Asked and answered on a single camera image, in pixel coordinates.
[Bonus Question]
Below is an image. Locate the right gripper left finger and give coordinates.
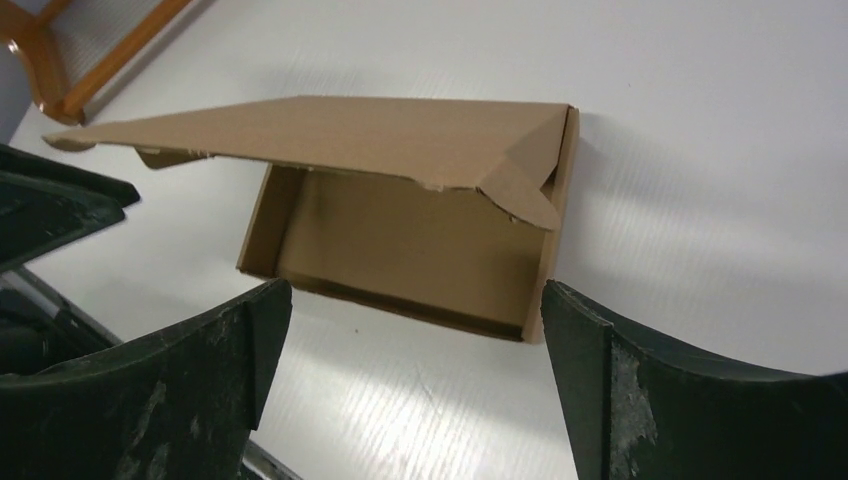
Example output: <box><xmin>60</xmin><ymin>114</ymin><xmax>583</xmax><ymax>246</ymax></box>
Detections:
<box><xmin>0</xmin><ymin>278</ymin><xmax>294</xmax><ymax>480</ymax></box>

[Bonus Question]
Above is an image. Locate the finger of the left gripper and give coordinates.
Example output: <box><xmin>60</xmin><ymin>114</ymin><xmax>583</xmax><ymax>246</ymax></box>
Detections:
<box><xmin>1</xmin><ymin>144</ymin><xmax>141</xmax><ymax>208</ymax></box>
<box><xmin>1</xmin><ymin>173</ymin><xmax>125</xmax><ymax>272</ymax></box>

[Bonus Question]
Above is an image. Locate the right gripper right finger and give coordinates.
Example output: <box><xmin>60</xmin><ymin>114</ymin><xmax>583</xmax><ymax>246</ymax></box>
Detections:
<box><xmin>541</xmin><ymin>280</ymin><xmax>847</xmax><ymax>479</ymax></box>

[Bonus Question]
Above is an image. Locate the brown cardboard box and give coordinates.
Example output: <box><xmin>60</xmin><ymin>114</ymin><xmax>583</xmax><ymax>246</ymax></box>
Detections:
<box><xmin>45</xmin><ymin>95</ymin><xmax>580</xmax><ymax>343</ymax></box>

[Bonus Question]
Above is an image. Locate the orange wooden rack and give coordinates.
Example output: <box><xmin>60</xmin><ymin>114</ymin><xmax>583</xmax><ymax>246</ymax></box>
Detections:
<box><xmin>1</xmin><ymin>0</ymin><xmax>210</xmax><ymax>126</ymax></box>

